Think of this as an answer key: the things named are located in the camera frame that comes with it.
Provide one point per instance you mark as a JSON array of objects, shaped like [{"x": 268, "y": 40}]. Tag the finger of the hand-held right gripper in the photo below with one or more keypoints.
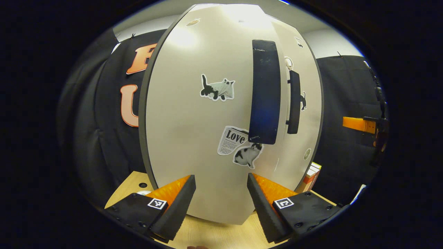
[{"x": 356, "y": 124}]

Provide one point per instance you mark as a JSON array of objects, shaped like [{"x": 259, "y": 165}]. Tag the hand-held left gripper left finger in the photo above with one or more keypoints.
[{"x": 180, "y": 207}]

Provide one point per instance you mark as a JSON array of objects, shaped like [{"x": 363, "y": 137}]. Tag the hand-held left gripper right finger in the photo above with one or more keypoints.
[{"x": 261, "y": 207}]

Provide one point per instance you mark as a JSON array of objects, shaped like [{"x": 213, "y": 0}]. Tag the white and brown book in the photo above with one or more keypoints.
[{"x": 309, "y": 181}]

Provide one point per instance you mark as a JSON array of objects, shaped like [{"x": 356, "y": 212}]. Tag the white cabinet door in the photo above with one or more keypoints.
[
  {"x": 309, "y": 138},
  {"x": 190, "y": 138}
]

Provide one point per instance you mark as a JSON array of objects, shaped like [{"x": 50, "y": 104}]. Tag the black backdrop cloth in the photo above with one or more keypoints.
[{"x": 97, "y": 138}]

